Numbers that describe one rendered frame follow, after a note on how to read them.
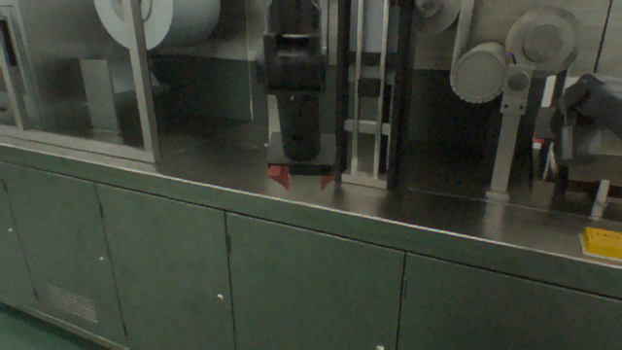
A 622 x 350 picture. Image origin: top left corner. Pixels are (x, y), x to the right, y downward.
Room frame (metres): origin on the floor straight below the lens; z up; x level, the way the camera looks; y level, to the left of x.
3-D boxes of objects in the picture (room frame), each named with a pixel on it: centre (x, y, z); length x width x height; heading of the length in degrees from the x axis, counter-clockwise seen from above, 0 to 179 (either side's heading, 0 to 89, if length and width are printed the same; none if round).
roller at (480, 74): (1.13, -0.45, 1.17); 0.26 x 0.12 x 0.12; 155
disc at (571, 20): (0.97, -0.50, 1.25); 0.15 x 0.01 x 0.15; 65
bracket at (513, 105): (0.95, -0.46, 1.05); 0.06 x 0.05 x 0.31; 155
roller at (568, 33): (1.08, -0.56, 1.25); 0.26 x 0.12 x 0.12; 155
